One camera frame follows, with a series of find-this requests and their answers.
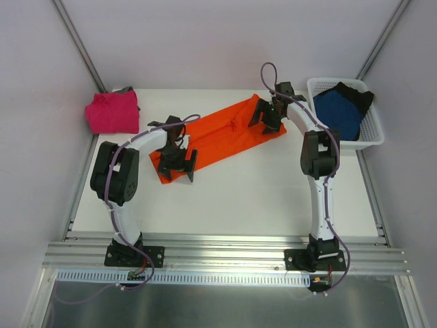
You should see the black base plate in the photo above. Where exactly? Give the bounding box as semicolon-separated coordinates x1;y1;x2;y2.
283;249;347;273
104;245;165;268

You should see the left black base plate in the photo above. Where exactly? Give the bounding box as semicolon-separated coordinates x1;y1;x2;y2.
104;245;165;268

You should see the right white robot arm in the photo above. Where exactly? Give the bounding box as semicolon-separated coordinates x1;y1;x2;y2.
249;82;340;273

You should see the orange t shirt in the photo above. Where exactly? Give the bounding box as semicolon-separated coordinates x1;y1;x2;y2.
149;92;287;186

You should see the blue t shirt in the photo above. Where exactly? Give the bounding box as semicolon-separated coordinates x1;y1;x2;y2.
313;90;364;141

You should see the black t shirt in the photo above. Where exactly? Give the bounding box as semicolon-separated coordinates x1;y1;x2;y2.
333;82;374;117

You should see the pink folded t shirt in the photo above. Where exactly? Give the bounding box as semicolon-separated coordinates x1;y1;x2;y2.
84;90;140;134

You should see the white plastic basket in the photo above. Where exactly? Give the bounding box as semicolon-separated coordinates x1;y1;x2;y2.
307;77;384;150

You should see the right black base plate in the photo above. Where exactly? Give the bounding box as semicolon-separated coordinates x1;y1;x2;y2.
283;249;347;273

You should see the grey folded t shirt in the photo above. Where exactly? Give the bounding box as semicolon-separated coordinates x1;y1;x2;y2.
114;86;134;94

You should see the aluminium mounting rail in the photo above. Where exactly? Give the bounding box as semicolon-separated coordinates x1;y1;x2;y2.
42;232;412;275

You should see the white slotted cable duct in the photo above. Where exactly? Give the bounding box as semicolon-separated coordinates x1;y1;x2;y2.
57;269;310;288

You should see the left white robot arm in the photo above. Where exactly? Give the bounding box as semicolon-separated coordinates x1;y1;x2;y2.
90;114;201;265

